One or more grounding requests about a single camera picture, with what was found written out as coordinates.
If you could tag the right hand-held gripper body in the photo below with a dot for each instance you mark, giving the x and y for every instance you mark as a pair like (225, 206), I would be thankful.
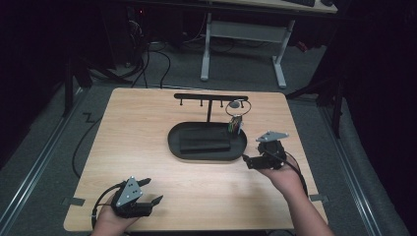
(272, 154)

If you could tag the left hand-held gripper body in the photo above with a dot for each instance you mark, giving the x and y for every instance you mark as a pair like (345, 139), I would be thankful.
(129, 196)

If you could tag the black key stand with tray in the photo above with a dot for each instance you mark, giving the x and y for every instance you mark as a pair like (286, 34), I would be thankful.
(206, 157)

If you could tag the black wallet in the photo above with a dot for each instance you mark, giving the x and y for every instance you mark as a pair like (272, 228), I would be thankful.
(205, 141)

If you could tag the person's right hand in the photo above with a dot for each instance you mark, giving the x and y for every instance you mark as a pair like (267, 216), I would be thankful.
(286, 180)

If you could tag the person's left hand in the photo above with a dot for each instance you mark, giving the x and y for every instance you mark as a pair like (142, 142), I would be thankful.
(109, 223)

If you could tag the grey tape piece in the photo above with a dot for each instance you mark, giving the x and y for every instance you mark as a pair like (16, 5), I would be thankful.
(73, 201)
(318, 197)

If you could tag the grey round disc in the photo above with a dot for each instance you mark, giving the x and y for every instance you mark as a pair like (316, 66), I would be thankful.
(234, 105)

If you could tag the black metal stand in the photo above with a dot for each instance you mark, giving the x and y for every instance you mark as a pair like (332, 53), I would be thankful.
(68, 91)
(337, 108)

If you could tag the black computer tower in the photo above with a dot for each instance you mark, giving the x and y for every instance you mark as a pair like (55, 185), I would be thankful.
(136, 32)

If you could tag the black keyboard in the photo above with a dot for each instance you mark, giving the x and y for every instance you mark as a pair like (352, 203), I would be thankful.
(300, 2)

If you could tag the black computer mouse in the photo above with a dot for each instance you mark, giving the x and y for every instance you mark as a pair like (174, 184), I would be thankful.
(327, 2)

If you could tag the metal floor rail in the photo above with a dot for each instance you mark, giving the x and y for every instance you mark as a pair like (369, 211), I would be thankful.
(354, 177)
(39, 167)

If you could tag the white frame desk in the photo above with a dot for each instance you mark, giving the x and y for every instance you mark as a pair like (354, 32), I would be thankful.
(246, 31)

